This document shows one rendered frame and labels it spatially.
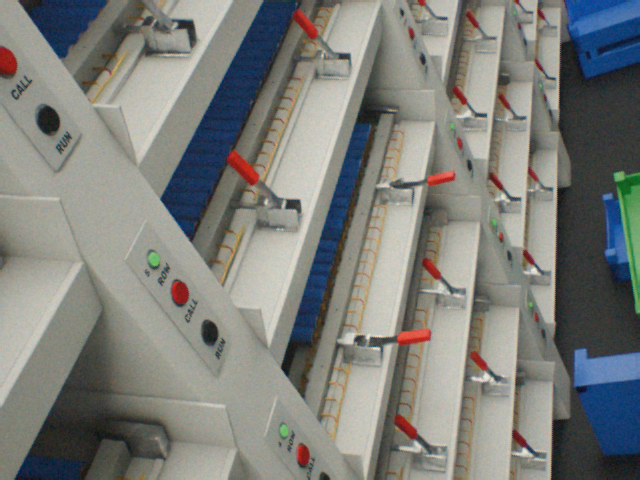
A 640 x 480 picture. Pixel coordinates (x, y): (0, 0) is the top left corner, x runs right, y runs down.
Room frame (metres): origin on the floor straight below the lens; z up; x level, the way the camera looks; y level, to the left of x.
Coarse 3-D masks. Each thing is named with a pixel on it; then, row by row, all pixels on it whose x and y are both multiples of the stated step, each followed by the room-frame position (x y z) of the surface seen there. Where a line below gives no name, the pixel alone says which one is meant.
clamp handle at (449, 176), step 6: (438, 174) 0.93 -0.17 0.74; (444, 174) 0.92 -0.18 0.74; (450, 174) 0.91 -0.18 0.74; (402, 180) 0.95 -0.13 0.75; (420, 180) 0.94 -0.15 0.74; (426, 180) 0.93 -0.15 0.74; (432, 180) 0.92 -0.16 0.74; (438, 180) 0.92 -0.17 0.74; (444, 180) 0.91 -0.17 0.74; (450, 180) 0.91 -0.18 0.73; (402, 186) 0.95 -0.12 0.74; (408, 186) 0.94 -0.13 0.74; (414, 186) 0.94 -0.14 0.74; (420, 186) 0.93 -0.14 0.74
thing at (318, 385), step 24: (384, 120) 1.09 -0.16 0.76; (384, 144) 1.04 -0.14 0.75; (360, 192) 0.96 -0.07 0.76; (360, 216) 0.91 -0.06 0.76; (384, 216) 0.92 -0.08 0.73; (360, 240) 0.87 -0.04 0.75; (336, 288) 0.81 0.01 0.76; (336, 312) 0.77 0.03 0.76; (336, 336) 0.74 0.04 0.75; (312, 384) 0.69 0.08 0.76; (336, 384) 0.69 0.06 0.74; (312, 408) 0.66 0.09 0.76
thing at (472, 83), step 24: (480, 0) 1.70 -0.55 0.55; (504, 0) 1.69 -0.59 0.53; (480, 24) 1.64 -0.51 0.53; (456, 48) 1.54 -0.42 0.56; (480, 48) 1.55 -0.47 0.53; (456, 72) 1.48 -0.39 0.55; (480, 72) 1.48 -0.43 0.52; (456, 96) 1.33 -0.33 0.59; (480, 96) 1.41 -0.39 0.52; (480, 120) 1.31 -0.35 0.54; (480, 144) 1.27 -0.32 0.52; (480, 168) 1.17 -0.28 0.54
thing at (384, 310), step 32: (384, 96) 1.12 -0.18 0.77; (416, 96) 1.10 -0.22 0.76; (416, 128) 1.09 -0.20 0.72; (416, 160) 1.02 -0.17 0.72; (416, 192) 0.96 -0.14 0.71; (384, 224) 0.92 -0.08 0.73; (416, 224) 0.91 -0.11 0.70; (384, 256) 0.86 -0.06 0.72; (384, 288) 0.81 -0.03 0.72; (352, 320) 0.78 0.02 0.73; (384, 320) 0.77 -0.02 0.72; (384, 352) 0.72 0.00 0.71; (352, 384) 0.69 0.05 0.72; (384, 384) 0.68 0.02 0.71; (352, 416) 0.66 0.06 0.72; (384, 416) 0.68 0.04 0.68; (352, 448) 0.62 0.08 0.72
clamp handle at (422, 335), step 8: (368, 336) 0.72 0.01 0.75; (392, 336) 0.71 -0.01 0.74; (400, 336) 0.70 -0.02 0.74; (408, 336) 0.69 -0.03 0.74; (416, 336) 0.69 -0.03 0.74; (424, 336) 0.68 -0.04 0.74; (368, 344) 0.72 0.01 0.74; (376, 344) 0.71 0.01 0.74; (384, 344) 0.71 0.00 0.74; (392, 344) 0.70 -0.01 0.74; (400, 344) 0.70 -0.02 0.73
